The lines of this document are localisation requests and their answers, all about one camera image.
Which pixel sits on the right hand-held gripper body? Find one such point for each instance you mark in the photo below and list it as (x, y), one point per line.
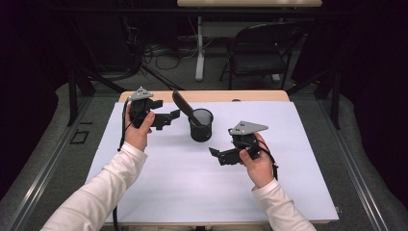
(247, 128)

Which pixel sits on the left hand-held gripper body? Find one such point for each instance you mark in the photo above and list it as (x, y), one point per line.
(139, 109)

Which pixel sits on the black comb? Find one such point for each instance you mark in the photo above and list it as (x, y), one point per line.
(183, 104)

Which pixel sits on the black mesh pen cup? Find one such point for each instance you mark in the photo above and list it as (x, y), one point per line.
(202, 133)

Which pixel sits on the person's left hand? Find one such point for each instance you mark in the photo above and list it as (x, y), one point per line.
(138, 136)

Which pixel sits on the person's right hand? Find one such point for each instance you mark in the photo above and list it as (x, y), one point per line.
(260, 170)

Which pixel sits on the dark table grommet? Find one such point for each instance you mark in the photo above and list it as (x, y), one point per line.
(236, 100)

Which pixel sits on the light wooden table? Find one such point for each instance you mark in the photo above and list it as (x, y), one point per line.
(208, 95)

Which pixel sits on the white table cover board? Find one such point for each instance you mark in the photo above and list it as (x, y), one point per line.
(192, 186)

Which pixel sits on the black folding chair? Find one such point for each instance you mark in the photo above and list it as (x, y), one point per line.
(256, 64)

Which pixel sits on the white-legged desk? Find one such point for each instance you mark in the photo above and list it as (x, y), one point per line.
(250, 3)

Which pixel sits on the black metal frame stand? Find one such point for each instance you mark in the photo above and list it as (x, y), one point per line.
(72, 96)
(335, 102)

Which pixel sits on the grey metal floor rail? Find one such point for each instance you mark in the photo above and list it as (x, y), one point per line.
(38, 179)
(356, 179)

